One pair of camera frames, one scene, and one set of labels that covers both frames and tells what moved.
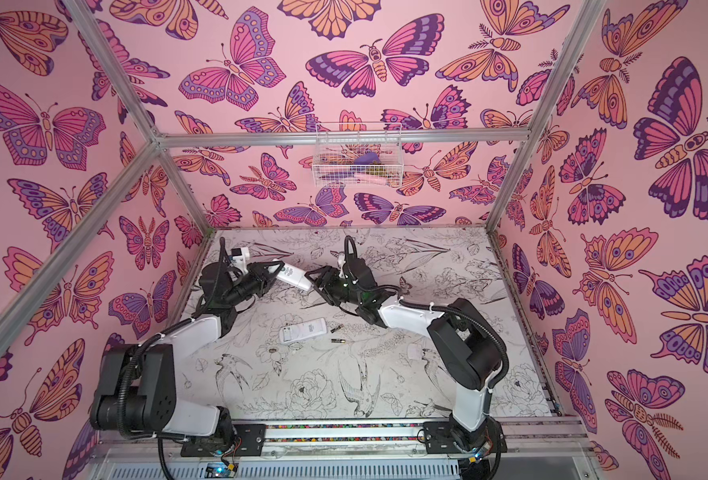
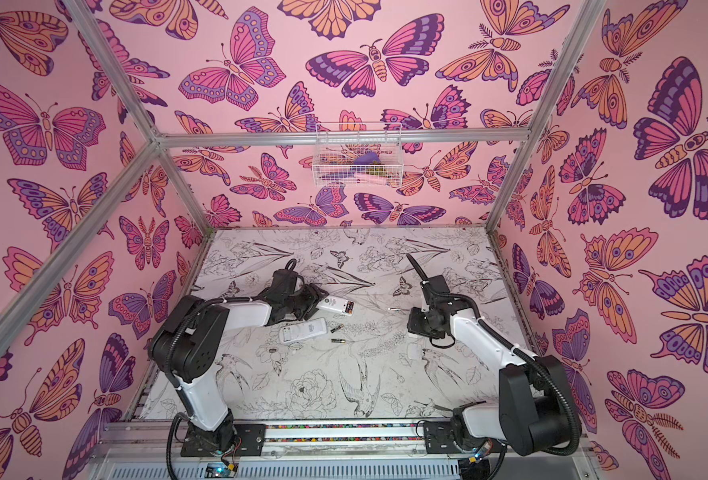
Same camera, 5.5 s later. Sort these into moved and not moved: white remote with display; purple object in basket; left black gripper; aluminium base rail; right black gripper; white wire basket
Moved: left black gripper; right black gripper
Not moved: white remote with display; aluminium base rail; purple object in basket; white wire basket
